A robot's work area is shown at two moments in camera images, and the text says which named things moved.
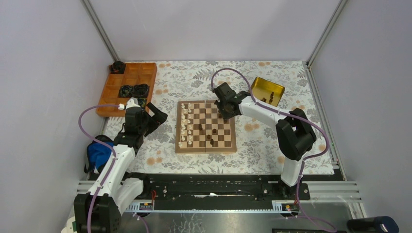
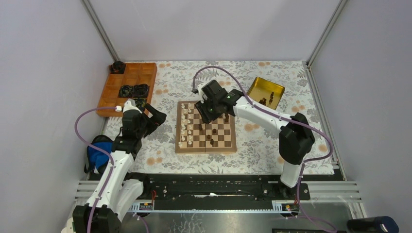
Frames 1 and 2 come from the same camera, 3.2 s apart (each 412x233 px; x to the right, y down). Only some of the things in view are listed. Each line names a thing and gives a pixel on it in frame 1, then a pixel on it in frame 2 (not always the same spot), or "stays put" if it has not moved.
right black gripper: [225, 116] → [200, 107]
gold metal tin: [266, 91] stays put
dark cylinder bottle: [367, 224] stays put
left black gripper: [157, 119] stays put
